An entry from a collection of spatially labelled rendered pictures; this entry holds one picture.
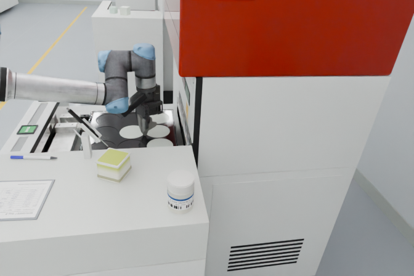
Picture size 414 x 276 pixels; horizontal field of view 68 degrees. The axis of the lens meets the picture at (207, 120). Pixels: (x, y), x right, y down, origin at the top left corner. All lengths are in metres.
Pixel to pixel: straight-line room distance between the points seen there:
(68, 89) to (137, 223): 0.45
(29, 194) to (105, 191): 0.20
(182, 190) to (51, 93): 0.49
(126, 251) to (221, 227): 0.61
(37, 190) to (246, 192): 0.75
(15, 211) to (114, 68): 0.51
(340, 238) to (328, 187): 0.88
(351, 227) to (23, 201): 1.99
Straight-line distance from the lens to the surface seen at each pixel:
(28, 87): 1.00
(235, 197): 1.29
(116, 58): 1.10
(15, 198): 0.98
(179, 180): 0.80
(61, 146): 1.30
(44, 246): 0.88
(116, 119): 1.39
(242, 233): 1.46
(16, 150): 1.19
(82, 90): 1.02
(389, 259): 2.32
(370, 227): 2.45
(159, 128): 1.31
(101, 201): 0.90
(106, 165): 0.92
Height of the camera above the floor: 1.58
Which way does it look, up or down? 30 degrees down
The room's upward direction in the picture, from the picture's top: 4 degrees clockwise
